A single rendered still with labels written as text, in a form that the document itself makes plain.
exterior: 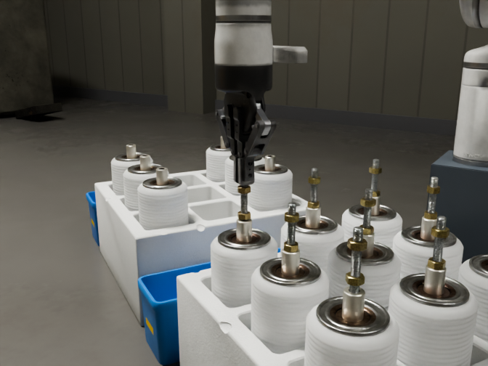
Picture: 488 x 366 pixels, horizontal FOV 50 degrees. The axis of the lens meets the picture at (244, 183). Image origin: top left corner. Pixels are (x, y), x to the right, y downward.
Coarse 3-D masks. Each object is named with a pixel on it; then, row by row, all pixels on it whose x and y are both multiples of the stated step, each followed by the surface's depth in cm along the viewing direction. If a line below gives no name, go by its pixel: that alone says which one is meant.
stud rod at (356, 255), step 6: (354, 228) 52; (360, 228) 52; (354, 234) 52; (360, 234) 52; (354, 240) 52; (360, 240) 52; (354, 252) 52; (360, 252) 53; (354, 258) 53; (360, 258) 53; (354, 264) 53; (360, 264) 53; (354, 270) 53; (354, 276) 53; (354, 288) 54
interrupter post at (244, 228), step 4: (240, 220) 74; (248, 220) 74; (240, 224) 73; (244, 224) 73; (248, 224) 73; (240, 228) 73; (244, 228) 73; (248, 228) 73; (240, 232) 74; (244, 232) 73; (248, 232) 74; (240, 236) 74; (244, 236) 74; (248, 236) 74; (240, 240) 74; (244, 240) 74; (248, 240) 74
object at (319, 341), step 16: (320, 336) 52; (336, 336) 52; (352, 336) 51; (368, 336) 51; (384, 336) 52; (320, 352) 53; (336, 352) 51; (352, 352) 51; (368, 352) 51; (384, 352) 51
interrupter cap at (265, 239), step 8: (224, 232) 77; (232, 232) 77; (256, 232) 76; (264, 232) 76; (224, 240) 74; (232, 240) 74; (256, 240) 74; (264, 240) 74; (232, 248) 72; (240, 248) 71; (248, 248) 71; (256, 248) 72
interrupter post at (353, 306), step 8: (344, 288) 54; (360, 288) 54; (344, 296) 54; (352, 296) 53; (360, 296) 53; (344, 304) 54; (352, 304) 53; (360, 304) 53; (344, 312) 54; (352, 312) 54; (360, 312) 54; (352, 320) 54; (360, 320) 54
